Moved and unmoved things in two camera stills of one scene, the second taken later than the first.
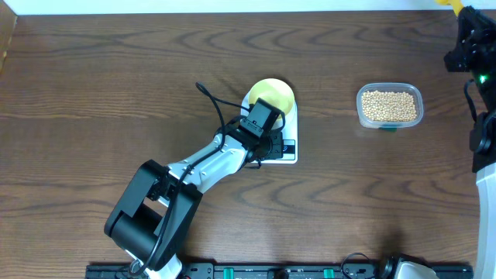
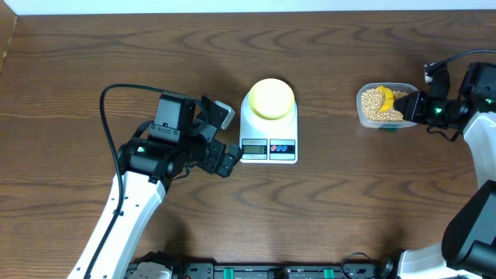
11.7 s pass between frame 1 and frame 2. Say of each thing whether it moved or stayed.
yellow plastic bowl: stayed
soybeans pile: stayed
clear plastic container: stayed
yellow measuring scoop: moved
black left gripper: moved
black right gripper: moved
